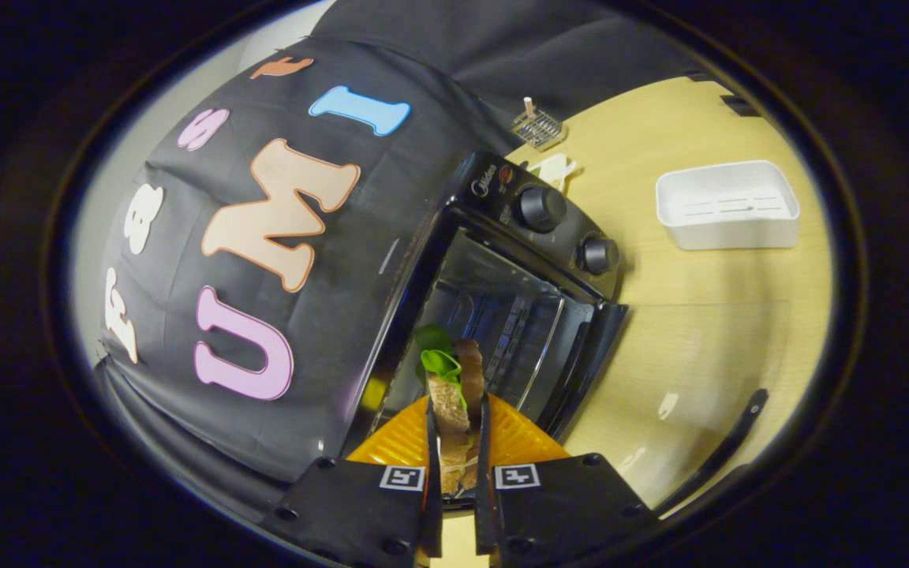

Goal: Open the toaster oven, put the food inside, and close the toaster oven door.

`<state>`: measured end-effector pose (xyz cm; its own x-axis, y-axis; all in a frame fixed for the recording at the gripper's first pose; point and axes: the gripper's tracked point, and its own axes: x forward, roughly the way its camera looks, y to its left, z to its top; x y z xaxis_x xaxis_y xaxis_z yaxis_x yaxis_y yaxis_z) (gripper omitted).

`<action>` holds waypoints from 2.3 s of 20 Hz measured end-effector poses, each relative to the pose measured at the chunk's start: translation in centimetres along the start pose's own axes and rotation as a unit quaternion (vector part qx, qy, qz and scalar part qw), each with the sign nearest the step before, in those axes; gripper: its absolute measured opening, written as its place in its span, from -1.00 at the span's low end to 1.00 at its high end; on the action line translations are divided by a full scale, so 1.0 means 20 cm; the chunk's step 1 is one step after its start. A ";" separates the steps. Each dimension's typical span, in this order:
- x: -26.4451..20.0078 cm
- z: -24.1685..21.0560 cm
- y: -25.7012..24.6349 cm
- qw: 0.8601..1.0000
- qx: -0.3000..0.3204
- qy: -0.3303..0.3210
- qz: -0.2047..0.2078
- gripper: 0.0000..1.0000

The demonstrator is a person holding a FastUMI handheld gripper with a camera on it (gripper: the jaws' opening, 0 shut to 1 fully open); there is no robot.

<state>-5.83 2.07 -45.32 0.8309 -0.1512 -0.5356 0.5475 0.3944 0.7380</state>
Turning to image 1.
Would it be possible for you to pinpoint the metal wire holder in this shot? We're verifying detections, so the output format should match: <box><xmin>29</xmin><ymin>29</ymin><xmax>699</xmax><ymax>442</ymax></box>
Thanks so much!
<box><xmin>511</xmin><ymin>96</ymin><xmax>567</xmax><ymax>152</ymax></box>

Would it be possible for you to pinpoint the sandwich with lettuce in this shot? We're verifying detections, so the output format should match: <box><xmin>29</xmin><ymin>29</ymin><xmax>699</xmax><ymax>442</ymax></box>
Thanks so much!
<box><xmin>413</xmin><ymin>323</ymin><xmax>487</xmax><ymax>498</ymax></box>

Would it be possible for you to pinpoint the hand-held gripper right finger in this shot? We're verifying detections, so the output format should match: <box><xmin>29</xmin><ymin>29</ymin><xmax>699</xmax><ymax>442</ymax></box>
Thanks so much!
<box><xmin>474</xmin><ymin>392</ymin><xmax>660</xmax><ymax>557</ymax></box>

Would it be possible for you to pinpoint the white plastic tray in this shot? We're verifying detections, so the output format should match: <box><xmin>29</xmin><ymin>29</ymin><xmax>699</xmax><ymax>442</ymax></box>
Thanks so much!
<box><xmin>656</xmin><ymin>160</ymin><xmax>801</xmax><ymax>251</ymax></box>

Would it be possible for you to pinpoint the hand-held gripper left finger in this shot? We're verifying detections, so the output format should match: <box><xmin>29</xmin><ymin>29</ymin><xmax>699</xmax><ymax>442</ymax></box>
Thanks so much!
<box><xmin>261</xmin><ymin>394</ymin><xmax>443</xmax><ymax>557</ymax></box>

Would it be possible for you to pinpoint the small cream dish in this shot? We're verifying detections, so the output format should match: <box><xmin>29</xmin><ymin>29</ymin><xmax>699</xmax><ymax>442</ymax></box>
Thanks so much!
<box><xmin>529</xmin><ymin>154</ymin><xmax>582</xmax><ymax>192</ymax></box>

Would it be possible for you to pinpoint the black toaster oven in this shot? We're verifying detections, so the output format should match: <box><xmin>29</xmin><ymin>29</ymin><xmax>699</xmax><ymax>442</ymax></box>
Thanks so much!
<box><xmin>344</xmin><ymin>150</ymin><xmax>793</xmax><ymax>514</ymax></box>

